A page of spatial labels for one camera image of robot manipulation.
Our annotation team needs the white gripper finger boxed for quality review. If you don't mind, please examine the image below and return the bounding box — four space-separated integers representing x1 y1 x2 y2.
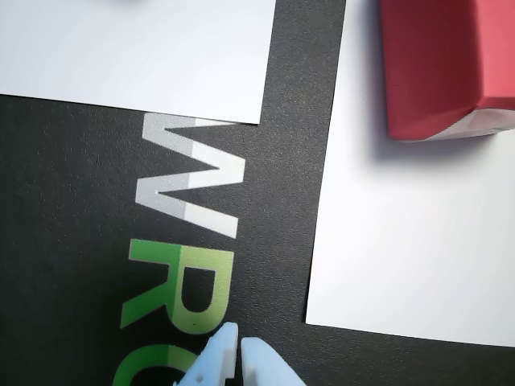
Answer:
175 321 239 386
240 336 307 386

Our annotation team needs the black mat with lettering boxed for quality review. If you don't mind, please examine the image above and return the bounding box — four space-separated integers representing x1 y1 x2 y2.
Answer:
0 0 515 386

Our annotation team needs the red paper box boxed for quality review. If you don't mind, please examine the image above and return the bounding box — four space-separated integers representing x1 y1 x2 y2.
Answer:
377 0 515 142

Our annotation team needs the white sheet marked home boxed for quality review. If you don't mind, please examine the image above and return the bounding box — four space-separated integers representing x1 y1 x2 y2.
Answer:
304 0 515 347

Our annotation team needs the white sheet marked one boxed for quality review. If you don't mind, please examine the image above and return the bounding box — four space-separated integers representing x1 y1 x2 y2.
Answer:
0 0 278 125

